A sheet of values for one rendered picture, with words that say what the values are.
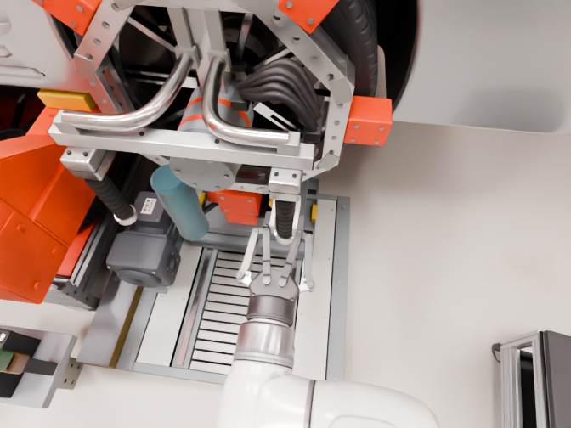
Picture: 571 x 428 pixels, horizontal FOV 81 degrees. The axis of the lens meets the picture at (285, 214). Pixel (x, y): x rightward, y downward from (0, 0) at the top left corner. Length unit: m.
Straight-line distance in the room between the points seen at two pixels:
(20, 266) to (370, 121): 0.84
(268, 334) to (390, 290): 1.04
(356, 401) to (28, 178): 0.84
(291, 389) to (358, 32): 0.59
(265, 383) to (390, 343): 1.00
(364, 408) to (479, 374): 1.10
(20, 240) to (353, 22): 0.84
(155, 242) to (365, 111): 0.75
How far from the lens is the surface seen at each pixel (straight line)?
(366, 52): 0.72
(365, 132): 0.74
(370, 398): 0.49
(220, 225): 1.32
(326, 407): 0.48
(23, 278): 1.00
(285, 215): 0.59
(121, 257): 1.16
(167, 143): 0.56
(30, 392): 1.11
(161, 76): 0.88
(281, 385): 0.49
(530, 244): 1.87
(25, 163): 0.98
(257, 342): 0.50
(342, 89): 0.66
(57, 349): 1.10
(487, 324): 1.61
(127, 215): 0.76
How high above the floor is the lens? 1.37
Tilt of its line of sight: 60 degrees down
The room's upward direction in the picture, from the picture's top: straight up
